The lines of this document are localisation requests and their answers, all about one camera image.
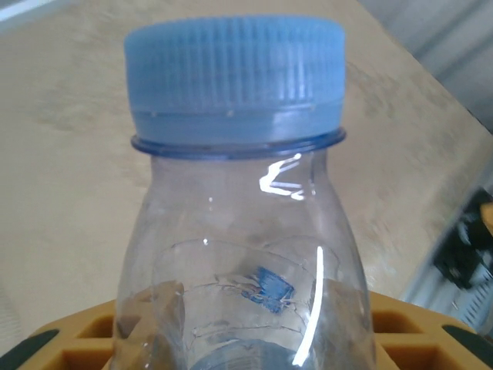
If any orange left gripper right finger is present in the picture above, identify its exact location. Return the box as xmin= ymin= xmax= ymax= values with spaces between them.
xmin=369 ymin=291 xmax=493 ymax=370

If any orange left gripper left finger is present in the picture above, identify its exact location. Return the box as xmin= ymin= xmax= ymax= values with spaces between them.
xmin=5 ymin=298 xmax=120 ymax=370

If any blue-capped bottle colourful label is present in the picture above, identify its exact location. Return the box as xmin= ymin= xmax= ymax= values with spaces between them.
xmin=111 ymin=15 xmax=377 ymax=370

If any aluminium mounting rail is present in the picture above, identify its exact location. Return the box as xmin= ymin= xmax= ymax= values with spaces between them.
xmin=400 ymin=153 xmax=493 ymax=325

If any white slotted cable duct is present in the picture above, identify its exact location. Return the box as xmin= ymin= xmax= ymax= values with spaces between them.
xmin=452 ymin=277 xmax=493 ymax=332

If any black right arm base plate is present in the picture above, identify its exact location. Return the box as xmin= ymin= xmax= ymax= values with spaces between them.
xmin=433 ymin=187 xmax=493 ymax=291

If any aluminium frame bar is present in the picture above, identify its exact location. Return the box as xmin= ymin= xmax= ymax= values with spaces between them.
xmin=0 ymin=0 xmax=74 ymax=22

